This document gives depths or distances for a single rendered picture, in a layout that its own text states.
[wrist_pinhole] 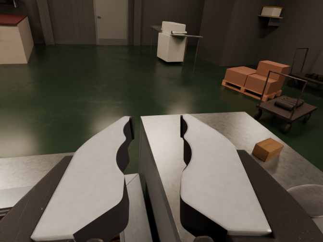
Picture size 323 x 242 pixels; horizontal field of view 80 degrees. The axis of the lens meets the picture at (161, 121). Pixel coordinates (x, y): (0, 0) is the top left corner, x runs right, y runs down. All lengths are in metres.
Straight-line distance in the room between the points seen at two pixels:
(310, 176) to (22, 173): 1.25
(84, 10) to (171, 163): 8.35
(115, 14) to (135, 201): 8.47
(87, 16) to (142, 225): 8.43
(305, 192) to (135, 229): 0.55
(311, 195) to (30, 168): 1.19
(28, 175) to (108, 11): 8.13
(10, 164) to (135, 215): 0.75
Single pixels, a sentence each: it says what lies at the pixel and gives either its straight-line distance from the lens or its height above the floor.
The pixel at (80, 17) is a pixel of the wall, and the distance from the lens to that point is 8.81.
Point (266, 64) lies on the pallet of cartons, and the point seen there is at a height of 0.66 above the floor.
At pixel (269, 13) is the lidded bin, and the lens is 7.51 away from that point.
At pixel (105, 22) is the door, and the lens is 8.91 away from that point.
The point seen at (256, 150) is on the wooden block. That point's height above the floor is 1.08.
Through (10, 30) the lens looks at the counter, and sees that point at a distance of 6.07.
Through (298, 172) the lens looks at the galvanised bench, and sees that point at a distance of 0.88.
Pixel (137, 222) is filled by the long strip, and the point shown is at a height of 0.85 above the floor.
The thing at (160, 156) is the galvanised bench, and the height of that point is 1.05.
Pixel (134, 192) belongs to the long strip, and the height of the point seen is 0.85.
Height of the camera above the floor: 1.52
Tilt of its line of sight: 30 degrees down
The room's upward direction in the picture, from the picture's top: 6 degrees clockwise
